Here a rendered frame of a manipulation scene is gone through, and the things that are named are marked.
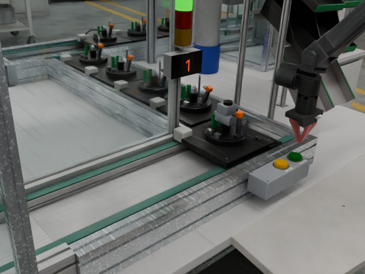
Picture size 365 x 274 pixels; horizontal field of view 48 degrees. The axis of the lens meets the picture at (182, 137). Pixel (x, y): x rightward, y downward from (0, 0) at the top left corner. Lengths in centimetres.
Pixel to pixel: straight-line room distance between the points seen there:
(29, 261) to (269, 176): 67
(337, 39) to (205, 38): 120
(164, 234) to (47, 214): 30
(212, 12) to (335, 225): 136
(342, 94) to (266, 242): 81
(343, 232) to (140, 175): 58
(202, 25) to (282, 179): 123
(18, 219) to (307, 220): 78
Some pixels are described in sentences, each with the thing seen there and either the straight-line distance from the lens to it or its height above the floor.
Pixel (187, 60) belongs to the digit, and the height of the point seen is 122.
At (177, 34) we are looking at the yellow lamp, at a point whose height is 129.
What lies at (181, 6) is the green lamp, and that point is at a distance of 120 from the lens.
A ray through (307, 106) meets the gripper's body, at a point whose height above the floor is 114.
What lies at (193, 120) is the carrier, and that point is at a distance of 143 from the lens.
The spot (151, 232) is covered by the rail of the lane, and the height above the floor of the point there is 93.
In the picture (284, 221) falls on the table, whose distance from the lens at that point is 118.
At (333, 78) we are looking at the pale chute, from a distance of 172.
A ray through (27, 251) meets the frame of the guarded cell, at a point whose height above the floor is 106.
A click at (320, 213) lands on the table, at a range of 124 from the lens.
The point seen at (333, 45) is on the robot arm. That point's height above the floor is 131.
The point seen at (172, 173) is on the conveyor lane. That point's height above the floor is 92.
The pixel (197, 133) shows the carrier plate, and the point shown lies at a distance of 134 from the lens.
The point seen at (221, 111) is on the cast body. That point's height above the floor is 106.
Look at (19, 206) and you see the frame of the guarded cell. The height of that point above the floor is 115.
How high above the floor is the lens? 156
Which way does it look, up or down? 27 degrees down
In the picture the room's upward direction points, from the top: 2 degrees clockwise
